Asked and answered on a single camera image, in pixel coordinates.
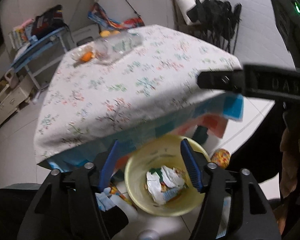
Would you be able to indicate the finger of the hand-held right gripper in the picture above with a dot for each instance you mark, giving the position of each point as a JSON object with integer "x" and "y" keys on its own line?
{"x": 220, "y": 80}

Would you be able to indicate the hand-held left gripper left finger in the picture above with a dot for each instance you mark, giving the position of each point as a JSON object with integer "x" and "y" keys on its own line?
{"x": 108, "y": 170}

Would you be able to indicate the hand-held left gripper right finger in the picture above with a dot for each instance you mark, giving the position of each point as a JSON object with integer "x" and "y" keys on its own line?
{"x": 192, "y": 170}

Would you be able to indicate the yellow plastic bin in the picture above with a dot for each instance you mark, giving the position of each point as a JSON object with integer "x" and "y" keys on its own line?
{"x": 140, "y": 162}

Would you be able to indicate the dimpled white paper towel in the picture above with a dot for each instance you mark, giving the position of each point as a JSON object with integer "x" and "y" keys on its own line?
{"x": 153, "y": 187}

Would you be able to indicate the person's right hand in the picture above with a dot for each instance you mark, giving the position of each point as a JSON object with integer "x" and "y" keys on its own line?
{"x": 290, "y": 155}

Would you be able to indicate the yellow patterned object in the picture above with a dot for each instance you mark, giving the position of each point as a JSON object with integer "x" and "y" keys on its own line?
{"x": 221, "y": 158}

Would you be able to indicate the dark green object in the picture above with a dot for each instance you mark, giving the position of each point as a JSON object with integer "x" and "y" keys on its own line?
{"x": 200, "y": 135}

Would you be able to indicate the black jacket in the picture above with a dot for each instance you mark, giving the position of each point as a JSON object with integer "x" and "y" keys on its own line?
{"x": 212, "y": 15}

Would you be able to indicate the wooden chair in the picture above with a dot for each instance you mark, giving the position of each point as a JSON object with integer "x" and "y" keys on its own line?
{"x": 176, "y": 17}

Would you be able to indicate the floral white tablecloth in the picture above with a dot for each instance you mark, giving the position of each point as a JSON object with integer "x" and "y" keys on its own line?
{"x": 140, "y": 75}

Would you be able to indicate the white pillow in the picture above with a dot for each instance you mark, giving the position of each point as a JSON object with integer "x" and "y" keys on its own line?
{"x": 186, "y": 5}

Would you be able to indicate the clear plastic bottle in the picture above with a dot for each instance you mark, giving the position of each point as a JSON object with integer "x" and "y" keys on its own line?
{"x": 115, "y": 46}

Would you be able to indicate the short orange carrot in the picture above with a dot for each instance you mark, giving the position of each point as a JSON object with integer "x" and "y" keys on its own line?
{"x": 87, "y": 56}

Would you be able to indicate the cream drawer cabinet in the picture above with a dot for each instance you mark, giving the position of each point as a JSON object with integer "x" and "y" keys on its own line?
{"x": 7, "y": 105}

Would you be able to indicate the pink kettlebell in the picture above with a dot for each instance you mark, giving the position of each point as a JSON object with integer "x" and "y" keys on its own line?
{"x": 11, "y": 78}

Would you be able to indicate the small white cabinet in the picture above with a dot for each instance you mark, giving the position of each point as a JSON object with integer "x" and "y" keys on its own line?
{"x": 83, "y": 36}

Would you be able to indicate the blue study desk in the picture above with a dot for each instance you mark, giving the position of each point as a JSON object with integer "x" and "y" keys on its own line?
{"x": 40, "y": 47}

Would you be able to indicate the dark striped backpack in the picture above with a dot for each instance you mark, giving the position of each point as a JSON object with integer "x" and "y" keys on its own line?
{"x": 47, "y": 21}

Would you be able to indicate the row of books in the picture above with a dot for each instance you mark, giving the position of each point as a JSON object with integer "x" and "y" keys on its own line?
{"x": 18, "y": 36}

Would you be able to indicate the pink plush toy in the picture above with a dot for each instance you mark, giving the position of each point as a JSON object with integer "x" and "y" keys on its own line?
{"x": 23, "y": 23}

